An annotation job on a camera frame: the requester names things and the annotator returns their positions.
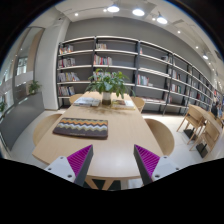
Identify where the wooden stool at right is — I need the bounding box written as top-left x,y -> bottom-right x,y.
191,121 -> 221,150

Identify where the wooden chair near left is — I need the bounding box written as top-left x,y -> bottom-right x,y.
33,113 -> 62,146

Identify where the wooden side table right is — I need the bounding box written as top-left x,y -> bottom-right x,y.
178,104 -> 221,159

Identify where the book beside plant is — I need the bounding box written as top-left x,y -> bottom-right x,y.
111,99 -> 135,109

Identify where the zigzag patterned folded towel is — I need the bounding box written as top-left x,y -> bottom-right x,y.
53,117 -> 108,139

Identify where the wooden chair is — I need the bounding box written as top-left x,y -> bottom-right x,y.
145,119 -> 175,156
69,94 -> 83,105
33,113 -> 62,146
132,97 -> 145,111

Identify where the large grey wall bookshelf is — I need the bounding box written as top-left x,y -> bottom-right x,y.
56,36 -> 224,114

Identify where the green potted plant on table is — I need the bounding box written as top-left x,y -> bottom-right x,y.
86,68 -> 134,105

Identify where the wooden chair far right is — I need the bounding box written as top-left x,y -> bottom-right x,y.
132,97 -> 145,111

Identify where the wooden chair far left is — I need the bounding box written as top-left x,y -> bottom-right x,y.
69,94 -> 83,105

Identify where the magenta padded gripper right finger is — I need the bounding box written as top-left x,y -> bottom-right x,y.
134,145 -> 180,185

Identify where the small potted plant left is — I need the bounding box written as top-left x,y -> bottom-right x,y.
29,80 -> 41,95

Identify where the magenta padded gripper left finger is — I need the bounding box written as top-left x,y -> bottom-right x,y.
45,145 -> 93,186

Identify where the wooden chair near right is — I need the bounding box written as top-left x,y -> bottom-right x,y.
145,119 -> 175,156

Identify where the open magazine on table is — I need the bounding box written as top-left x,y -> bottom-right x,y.
74,97 -> 100,107

